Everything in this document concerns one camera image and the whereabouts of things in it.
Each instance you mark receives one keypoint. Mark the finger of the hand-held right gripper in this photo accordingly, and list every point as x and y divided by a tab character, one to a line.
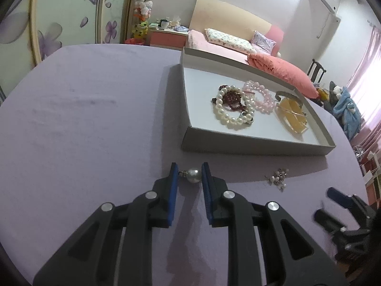
337	196
327	222

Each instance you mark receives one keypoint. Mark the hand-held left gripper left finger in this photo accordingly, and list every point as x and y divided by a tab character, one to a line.
173	196

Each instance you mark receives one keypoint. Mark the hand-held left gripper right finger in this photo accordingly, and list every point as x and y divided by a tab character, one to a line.
207	196

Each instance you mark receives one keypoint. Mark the pearl drop earring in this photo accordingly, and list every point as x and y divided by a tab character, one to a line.
192	175

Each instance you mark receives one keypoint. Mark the grey cardboard box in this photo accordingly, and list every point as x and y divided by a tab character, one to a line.
202	116

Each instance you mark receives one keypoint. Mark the thin silver bangle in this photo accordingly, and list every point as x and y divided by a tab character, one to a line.
293	112

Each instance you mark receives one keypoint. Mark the white storage rack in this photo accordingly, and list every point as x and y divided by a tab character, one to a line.
373	178

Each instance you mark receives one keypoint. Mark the cluster of small bead earrings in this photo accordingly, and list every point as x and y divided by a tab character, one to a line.
278	179

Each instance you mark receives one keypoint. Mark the blue plush robe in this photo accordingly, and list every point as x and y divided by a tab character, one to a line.
348	110

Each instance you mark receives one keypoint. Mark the yellow bangle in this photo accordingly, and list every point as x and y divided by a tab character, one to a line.
287	107

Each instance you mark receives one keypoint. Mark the pink curtain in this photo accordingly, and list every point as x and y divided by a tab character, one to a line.
367	77

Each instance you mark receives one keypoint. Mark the dark wooden chair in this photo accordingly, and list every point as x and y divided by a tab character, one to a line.
317	71

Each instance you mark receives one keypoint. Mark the coral duvet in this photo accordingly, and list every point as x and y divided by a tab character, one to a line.
282	71

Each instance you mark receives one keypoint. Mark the bed with pink sheet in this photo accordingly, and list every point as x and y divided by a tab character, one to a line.
202	43

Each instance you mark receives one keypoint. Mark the floral pillow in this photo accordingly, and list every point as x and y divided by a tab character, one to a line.
229	40

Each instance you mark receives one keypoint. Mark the pink and white nightstand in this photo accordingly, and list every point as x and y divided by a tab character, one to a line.
166	38

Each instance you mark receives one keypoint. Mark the red bin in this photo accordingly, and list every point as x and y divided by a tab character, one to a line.
134	41

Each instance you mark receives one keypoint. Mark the purple pillow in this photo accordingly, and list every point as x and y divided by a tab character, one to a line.
263	43

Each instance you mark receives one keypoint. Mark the bed with pink bedding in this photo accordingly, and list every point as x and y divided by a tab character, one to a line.
226	15

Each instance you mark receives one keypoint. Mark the clear tube of plush toys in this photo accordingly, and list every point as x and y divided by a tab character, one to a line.
144	6

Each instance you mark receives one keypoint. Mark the flower print wardrobe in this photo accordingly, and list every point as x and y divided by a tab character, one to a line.
68	15

